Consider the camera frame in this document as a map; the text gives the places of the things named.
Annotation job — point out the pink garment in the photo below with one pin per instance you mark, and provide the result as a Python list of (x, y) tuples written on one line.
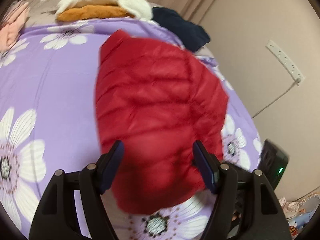
[(13, 21)]

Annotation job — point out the purple floral bed sheet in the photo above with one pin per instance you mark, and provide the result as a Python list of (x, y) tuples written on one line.
[(47, 123)]

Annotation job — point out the navy blue garment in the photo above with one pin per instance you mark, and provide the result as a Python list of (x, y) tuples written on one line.
[(193, 36)]

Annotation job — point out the red puffer jacket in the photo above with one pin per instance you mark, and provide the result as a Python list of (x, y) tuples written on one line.
[(158, 99)]

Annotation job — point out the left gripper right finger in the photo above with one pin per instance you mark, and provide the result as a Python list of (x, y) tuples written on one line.
[(222, 180)]

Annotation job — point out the orange folded garment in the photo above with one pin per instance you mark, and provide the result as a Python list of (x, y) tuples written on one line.
[(93, 11)]

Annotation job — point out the white power strip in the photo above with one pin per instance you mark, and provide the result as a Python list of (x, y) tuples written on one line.
[(286, 62)]

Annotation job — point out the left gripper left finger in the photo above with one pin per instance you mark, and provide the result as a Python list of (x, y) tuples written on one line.
[(56, 216)]

